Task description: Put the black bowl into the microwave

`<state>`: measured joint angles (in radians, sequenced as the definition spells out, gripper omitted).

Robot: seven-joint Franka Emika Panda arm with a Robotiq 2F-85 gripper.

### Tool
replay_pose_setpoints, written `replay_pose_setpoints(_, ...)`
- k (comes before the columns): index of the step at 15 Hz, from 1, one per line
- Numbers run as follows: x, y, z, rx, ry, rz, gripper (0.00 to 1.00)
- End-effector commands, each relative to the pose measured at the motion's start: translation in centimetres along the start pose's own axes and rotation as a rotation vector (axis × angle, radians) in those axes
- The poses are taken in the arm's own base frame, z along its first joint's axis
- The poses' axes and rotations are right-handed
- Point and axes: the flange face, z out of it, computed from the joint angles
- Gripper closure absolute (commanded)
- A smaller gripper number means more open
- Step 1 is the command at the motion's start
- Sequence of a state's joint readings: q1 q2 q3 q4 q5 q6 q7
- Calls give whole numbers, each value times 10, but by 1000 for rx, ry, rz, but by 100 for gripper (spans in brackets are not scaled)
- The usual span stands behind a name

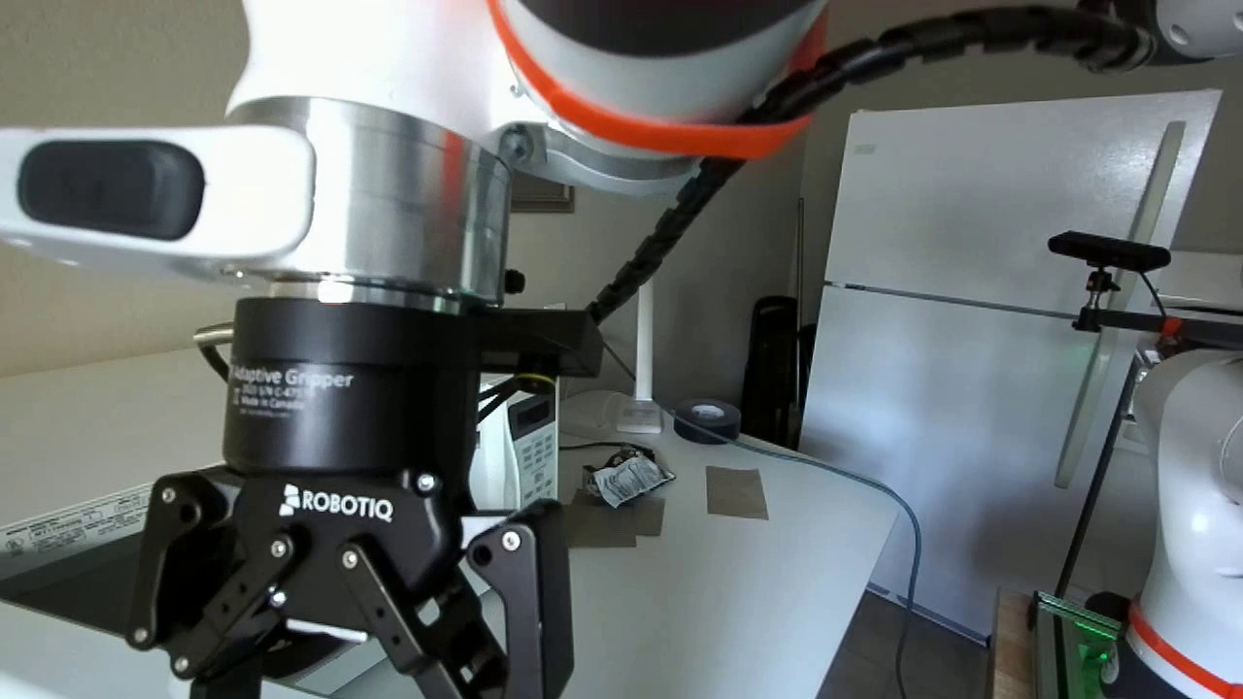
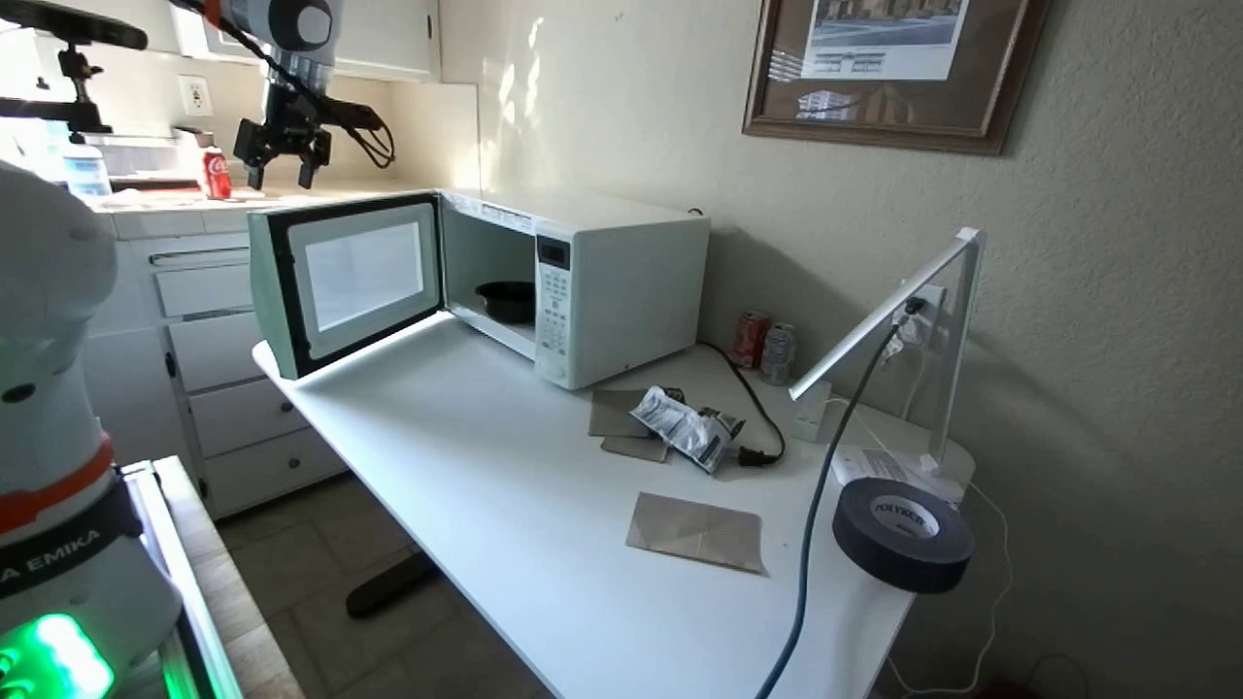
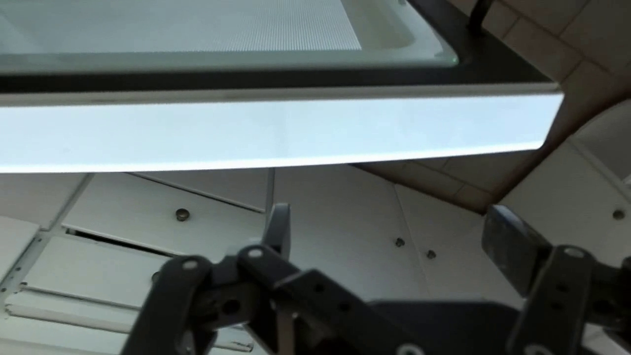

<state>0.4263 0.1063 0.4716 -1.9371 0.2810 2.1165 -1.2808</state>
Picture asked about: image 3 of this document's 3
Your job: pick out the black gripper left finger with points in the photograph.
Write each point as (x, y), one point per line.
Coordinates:
(199, 302)

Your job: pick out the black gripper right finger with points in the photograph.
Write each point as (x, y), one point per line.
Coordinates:
(559, 289)

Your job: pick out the small round cabinet knob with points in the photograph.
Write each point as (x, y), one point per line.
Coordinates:
(183, 214)
(431, 253)
(619, 214)
(400, 241)

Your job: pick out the white cabinet panel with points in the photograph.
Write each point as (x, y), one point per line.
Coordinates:
(585, 190)

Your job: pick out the white cabinet with drawers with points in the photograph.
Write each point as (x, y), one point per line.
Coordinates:
(343, 224)

